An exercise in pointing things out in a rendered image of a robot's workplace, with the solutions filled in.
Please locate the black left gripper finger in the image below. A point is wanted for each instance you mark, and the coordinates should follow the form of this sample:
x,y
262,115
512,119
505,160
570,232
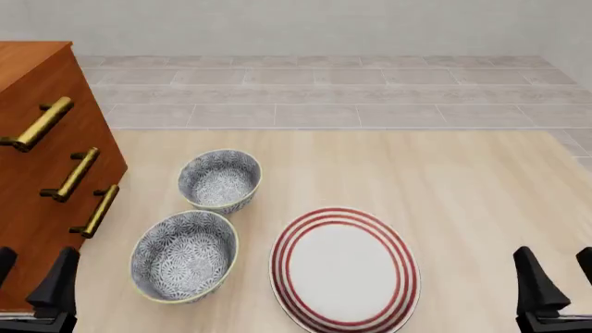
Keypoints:
x,y
5,260
57,281

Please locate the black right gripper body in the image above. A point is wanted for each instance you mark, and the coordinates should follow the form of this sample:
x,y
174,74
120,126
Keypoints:
x,y
555,324

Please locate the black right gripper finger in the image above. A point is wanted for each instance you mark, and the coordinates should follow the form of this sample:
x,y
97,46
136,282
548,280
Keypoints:
x,y
536,284
585,258

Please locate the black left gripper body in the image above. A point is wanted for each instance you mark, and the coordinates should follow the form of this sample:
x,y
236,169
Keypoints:
x,y
41,324

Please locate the large patterned grey bowl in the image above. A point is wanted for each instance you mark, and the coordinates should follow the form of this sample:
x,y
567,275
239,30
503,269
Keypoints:
x,y
185,256

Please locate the small patterned grey bowl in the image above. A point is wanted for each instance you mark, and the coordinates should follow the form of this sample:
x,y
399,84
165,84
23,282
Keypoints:
x,y
217,180

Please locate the white plate with red rings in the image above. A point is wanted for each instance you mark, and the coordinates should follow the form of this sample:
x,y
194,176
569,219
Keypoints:
x,y
344,270

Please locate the wooden cabinet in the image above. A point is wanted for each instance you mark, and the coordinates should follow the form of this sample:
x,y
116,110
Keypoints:
x,y
41,79

